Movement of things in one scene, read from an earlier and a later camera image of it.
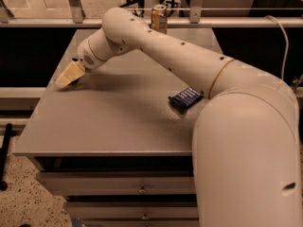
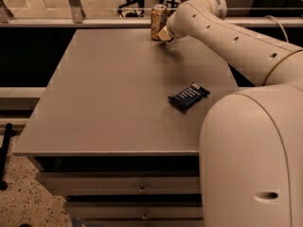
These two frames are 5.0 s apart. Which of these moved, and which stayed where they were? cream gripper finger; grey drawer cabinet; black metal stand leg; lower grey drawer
Moved: cream gripper finger
Stayed: black metal stand leg; grey drawer cabinet; lower grey drawer
